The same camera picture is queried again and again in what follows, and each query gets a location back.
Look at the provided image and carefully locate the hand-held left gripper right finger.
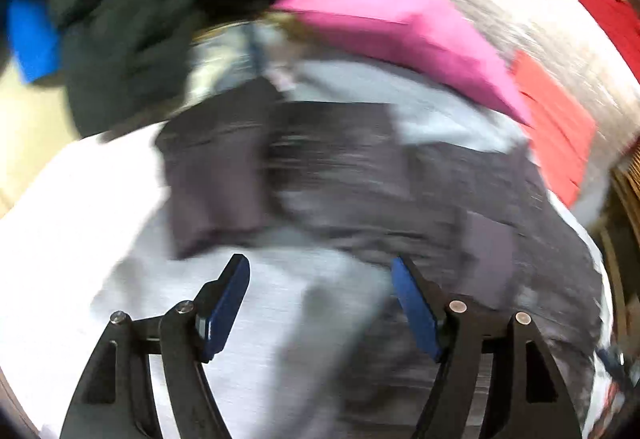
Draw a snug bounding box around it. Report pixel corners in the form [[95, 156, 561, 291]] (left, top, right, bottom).
[[391, 255, 583, 439]]

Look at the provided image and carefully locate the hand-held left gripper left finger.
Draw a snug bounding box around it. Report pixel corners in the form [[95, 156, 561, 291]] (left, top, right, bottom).
[[59, 253, 251, 439]]

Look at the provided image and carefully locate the dark grey jacket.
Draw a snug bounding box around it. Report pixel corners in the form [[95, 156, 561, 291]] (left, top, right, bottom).
[[154, 79, 607, 439]]

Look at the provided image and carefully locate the light blue-grey blanket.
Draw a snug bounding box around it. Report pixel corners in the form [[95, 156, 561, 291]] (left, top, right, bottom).
[[90, 22, 532, 439]]

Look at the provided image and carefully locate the orange-red pillow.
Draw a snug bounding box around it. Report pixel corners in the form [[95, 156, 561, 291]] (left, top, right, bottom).
[[510, 50, 599, 208]]

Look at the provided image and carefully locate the clear plastic bag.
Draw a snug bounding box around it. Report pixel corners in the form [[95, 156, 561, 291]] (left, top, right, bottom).
[[186, 22, 267, 106]]

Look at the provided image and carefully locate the pink pillow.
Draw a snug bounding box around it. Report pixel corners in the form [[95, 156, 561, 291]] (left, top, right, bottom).
[[270, 0, 534, 128]]

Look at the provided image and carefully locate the dark green cloth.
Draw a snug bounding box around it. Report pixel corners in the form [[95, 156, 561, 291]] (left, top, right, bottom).
[[47, 0, 362, 140]]

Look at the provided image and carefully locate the silver foil insulation mat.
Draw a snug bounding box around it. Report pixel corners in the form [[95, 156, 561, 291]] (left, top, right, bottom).
[[427, 0, 640, 226]]

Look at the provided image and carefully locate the bright blue object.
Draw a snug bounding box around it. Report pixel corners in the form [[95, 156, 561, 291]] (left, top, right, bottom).
[[6, 0, 64, 84]]

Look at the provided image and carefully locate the red blanket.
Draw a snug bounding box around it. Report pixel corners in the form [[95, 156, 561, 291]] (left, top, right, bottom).
[[515, 0, 640, 85]]

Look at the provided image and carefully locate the dark blue strap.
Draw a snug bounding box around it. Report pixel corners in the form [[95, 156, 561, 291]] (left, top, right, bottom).
[[250, 25, 266, 77]]

